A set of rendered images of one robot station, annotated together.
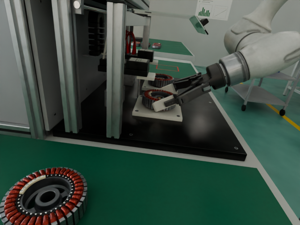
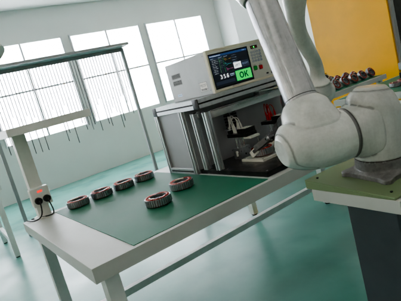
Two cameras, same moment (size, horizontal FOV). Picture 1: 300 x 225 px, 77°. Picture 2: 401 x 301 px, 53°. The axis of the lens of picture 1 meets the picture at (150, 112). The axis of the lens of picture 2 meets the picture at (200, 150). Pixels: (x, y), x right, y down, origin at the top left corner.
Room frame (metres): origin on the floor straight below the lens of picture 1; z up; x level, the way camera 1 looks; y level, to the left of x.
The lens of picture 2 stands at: (-0.72, -1.39, 1.18)
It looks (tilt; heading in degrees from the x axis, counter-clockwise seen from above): 9 degrees down; 55
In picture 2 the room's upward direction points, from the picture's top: 15 degrees counter-clockwise
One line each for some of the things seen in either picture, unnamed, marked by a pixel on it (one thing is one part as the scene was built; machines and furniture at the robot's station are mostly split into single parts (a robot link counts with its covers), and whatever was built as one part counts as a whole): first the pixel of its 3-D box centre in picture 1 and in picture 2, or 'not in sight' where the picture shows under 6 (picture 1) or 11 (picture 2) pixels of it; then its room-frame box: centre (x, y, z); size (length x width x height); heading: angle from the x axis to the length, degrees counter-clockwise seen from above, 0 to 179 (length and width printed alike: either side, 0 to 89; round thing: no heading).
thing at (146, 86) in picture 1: (160, 85); not in sight; (0.81, -0.03, 0.78); 0.15 x 0.15 x 0.01; 88
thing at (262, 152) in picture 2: (159, 99); (262, 150); (0.57, -0.03, 0.80); 0.11 x 0.11 x 0.04
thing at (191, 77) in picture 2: not in sight; (220, 70); (0.72, 0.29, 1.22); 0.44 x 0.39 x 0.20; 178
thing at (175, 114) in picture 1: (158, 106); (263, 155); (0.57, -0.02, 0.78); 0.15 x 0.15 x 0.01; 88
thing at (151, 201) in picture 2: not in sight; (158, 199); (0.01, 0.06, 0.77); 0.11 x 0.11 x 0.04
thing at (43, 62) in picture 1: (94, 48); (240, 123); (0.70, 0.23, 0.92); 0.66 x 0.01 x 0.30; 178
